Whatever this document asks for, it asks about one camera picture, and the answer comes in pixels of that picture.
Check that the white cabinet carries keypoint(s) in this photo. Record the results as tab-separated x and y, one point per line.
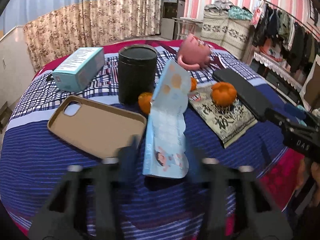
15	62

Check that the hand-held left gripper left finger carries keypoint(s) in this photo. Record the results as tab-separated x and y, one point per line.
127	155

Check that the grey water dispenser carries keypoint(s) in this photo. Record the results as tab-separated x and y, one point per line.
172	17

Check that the teal cardboard box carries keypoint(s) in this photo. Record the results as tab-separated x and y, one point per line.
80	67

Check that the black flat case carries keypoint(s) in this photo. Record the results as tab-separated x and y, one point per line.
240	92

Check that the teal folded blanket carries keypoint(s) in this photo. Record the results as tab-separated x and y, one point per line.
237	12

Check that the metal clothes rack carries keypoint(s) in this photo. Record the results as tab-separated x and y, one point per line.
287	11

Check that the blue and floral curtain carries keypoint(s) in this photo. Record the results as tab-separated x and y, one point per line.
87	17

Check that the black and white wall poster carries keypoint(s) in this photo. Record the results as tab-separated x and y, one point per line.
314	10

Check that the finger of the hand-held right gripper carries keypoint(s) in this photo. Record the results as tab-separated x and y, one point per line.
277	117
295	110

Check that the small metal table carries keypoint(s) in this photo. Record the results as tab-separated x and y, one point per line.
190	20

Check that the black cylinder container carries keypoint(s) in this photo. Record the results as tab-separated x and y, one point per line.
136	80

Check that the furniture under patterned cloth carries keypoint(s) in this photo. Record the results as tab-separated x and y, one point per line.
225	35

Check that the light blue wipes packet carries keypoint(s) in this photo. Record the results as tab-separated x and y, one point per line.
167	130

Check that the grey clothes pile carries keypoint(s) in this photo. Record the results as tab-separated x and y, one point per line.
222	3

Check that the small red and white wrapper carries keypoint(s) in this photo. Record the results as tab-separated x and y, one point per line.
194	96

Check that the dark printed packet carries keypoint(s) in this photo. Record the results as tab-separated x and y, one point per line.
225	122

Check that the brown phone case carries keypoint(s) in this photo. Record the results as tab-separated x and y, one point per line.
100	132

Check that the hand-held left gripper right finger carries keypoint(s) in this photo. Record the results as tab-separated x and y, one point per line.
197	165

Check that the chair with beige cloth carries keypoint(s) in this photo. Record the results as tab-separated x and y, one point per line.
312	80

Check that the blue striped blanket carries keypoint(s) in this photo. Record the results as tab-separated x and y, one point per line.
50	167

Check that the plaid bed sheet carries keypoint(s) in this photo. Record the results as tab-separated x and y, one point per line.
100	85

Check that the person's right hand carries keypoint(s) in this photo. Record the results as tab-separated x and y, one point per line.
315	173

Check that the pink hanging bag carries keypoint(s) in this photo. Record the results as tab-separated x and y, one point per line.
257	15

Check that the red blanket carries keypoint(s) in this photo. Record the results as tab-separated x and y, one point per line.
277	175

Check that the low stand with lace cloth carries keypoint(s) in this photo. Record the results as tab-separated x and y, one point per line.
275	63

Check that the row of hanging clothes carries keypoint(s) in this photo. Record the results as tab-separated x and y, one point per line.
297	40

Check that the pink cup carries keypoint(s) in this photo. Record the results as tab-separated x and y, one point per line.
192	52

